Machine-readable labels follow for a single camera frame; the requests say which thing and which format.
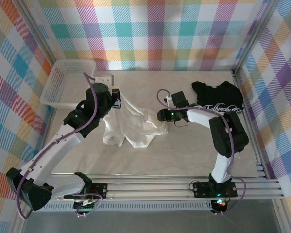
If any black t-shirt with white print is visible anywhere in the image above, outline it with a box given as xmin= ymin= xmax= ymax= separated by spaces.
xmin=191 ymin=81 xmax=245 ymax=115

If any white plastic mesh basket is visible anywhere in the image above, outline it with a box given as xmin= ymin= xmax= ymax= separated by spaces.
xmin=39 ymin=59 xmax=97 ymax=110

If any right controller board with light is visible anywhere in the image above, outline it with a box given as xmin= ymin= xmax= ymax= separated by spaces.
xmin=212 ymin=198 xmax=228 ymax=213

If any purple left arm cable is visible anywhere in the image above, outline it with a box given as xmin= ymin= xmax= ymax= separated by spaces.
xmin=16 ymin=72 xmax=99 ymax=220

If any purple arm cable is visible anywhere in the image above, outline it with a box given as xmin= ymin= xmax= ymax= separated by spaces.
xmin=16 ymin=72 xmax=99 ymax=220
xmin=156 ymin=89 xmax=247 ymax=216

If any aluminium side rail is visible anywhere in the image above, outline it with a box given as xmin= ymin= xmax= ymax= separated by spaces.
xmin=232 ymin=70 xmax=269 ymax=179
xmin=45 ymin=105 xmax=56 ymax=124

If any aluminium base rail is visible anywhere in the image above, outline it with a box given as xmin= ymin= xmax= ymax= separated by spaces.
xmin=47 ymin=176 xmax=284 ymax=202

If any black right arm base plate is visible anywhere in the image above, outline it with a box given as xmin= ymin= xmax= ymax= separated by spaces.
xmin=193 ymin=181 xmax=238 ymax=198

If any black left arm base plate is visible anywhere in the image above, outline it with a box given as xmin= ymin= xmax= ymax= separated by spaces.
xmin=86 ymin=183 xmax=109 ymax=199

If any aluminium corner post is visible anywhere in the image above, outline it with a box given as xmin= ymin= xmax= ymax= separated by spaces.
xmin=16 ymin=0 xmax=56 ymax=67
xmin=232 ymin=0 xmax=279 ymax=73

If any grey slotted cable duct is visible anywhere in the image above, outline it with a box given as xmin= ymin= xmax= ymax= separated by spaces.
xmin=42 ymin=202 xmax=213 ymax=212

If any left controller board with wires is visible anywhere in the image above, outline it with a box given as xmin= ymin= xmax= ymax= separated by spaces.
xmin=73 ymin=199 xmax=97 ymax=214

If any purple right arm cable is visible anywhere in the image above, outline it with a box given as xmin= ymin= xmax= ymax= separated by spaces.
xmin=156 ymin=89 xmax=247 ymax=216

